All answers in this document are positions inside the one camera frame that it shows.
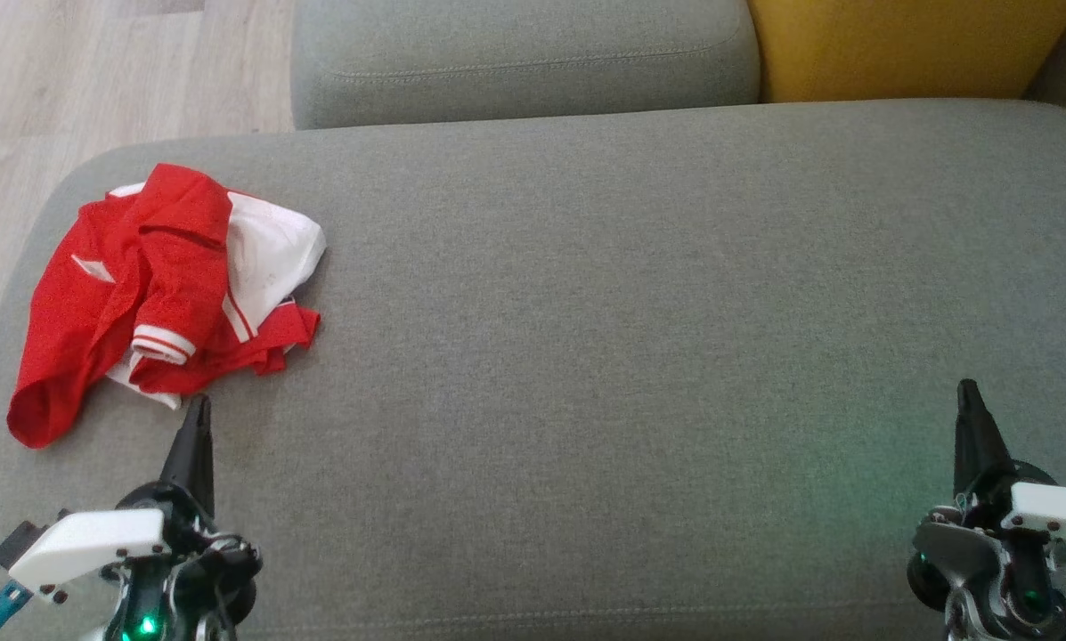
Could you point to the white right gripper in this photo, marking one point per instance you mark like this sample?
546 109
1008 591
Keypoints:
1058 516

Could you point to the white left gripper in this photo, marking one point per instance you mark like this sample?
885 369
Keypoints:
87 543

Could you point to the red shorts white stripe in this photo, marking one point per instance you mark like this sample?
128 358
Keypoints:
61 356

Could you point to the red jersey shirt white sleeves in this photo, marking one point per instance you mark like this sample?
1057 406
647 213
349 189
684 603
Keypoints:
185 249

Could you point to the grey sofa seat cushion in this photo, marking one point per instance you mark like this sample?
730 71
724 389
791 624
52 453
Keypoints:
586 356

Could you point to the yellow sofa cushion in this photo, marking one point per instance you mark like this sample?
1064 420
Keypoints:
898 44

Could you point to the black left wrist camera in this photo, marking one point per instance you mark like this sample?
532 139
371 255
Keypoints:
18 543

